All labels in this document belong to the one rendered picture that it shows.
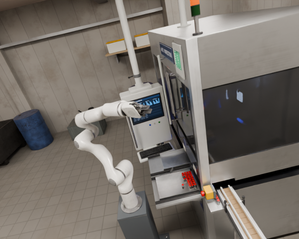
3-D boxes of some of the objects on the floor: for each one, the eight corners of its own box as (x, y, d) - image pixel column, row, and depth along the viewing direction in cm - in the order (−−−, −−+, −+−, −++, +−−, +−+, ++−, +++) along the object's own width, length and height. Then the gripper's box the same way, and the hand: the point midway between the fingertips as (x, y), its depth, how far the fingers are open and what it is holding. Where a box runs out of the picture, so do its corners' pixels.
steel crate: (29, 141, 536) (15, 117, 502) (6, 167, 439) (-13, 139, 405) (-2, 148, 538) (-18, 124, 504) (-31, 176, 441) (-54, 149, 407)
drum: (57, 135, 534) (42, 106, 494) (49, 147, 480) (31, 116, 441) (36, 140, 535) (20, 111, 496) (25, 152, 481) (6, 122, 442)
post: (215, 250, 202) (193, 36, 109) (217, 256, 197) (197, 37, 104) (209, 251, 202) (182, 39, 109) (211, 257, 197) (185, 40, 104)
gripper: (120, 96, 113) (145, 94, 103) (133, 113, 124) (158, 113, 114) (114, 105, 109) (140, 105, 99) (128, 122, 120) (153, 123, 110)
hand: (146, 109), depth 108 cm, fingers closed
